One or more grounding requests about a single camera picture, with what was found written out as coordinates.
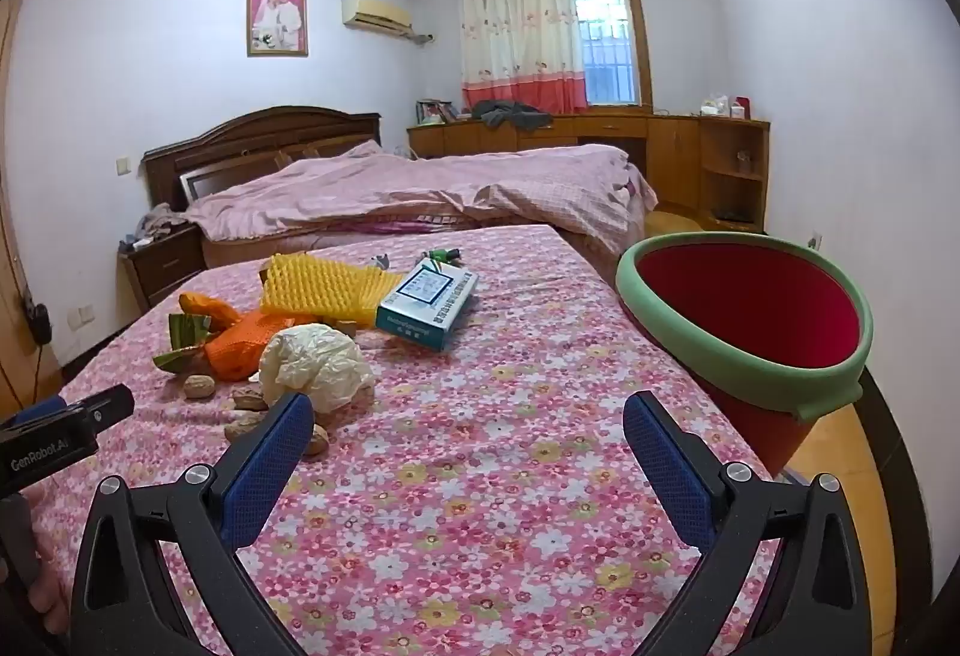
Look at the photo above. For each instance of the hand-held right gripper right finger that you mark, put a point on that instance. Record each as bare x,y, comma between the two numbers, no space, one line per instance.
667,468

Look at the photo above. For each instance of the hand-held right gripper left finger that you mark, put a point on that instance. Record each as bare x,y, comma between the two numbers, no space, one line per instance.
277,461

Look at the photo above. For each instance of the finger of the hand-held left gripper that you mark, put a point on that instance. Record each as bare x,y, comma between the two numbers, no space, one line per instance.
105,405

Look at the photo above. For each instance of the wooden block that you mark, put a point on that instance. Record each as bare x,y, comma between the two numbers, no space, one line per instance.
346,328

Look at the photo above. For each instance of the yellow foam fruit net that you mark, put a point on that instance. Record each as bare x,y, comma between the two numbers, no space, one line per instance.
322,289

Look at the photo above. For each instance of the red bin with green rim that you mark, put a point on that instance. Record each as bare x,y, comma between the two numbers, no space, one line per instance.
750,304

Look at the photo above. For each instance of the person's left hand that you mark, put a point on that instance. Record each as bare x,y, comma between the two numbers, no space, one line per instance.
49,596

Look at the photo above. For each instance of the walnut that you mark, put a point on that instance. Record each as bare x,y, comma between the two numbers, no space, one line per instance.
244,427
250,399
316,440
200,386

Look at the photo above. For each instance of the green leaf wrapper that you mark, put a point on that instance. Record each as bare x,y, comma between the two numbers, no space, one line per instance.
184,341

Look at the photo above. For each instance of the white plush toy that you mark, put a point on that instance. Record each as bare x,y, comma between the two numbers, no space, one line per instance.
315,364

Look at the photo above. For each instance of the orange peel piece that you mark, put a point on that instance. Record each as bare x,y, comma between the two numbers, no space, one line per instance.
206,307

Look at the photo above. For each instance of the dark wooden nightstand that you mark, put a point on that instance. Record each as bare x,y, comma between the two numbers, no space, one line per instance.
165,266

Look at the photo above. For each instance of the pile of pale clothes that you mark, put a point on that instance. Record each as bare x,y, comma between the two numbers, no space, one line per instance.
154,225

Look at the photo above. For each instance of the pink floral bedsheet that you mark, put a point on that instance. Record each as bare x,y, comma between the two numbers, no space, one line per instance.
480,476

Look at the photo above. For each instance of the wooden door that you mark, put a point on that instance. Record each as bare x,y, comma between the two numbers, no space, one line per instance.
15,214

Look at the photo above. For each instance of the teal and white carton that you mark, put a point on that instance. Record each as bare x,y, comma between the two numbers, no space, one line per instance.
427,304

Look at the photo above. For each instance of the blue toy figure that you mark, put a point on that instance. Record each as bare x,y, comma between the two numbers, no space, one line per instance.
381,262

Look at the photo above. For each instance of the green small toy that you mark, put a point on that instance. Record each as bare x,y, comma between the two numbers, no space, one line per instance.
442,257

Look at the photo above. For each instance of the bed with pink blanket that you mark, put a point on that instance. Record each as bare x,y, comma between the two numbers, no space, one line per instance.
420,191

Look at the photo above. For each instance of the dark wooden headboard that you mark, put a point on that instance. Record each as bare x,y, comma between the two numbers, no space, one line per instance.
247,135

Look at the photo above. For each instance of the long wooden desk cabinet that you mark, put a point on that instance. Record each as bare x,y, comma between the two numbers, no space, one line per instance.
675,154

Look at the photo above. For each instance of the white tissue pack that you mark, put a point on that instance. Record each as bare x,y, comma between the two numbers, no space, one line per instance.
714,106

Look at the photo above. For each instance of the red small box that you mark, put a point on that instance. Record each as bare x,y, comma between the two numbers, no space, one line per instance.
741,107

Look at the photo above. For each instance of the leaning books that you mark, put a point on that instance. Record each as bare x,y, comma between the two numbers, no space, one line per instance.
435,112

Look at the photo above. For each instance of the grey clothes heap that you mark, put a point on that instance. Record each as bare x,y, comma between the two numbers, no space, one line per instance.
510,115

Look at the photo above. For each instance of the framed wedding photo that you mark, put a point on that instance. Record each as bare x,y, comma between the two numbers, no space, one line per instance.
277,17

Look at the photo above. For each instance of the wooden framed window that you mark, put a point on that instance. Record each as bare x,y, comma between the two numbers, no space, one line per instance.
607,41

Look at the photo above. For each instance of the floral curtain with red hem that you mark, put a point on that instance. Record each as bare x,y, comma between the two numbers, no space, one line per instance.
517,41

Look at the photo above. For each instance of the white wall switch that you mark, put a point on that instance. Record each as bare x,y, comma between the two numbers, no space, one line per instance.
122,166

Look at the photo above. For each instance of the wall air conditioner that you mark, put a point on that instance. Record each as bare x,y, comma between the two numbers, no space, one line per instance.
375,13

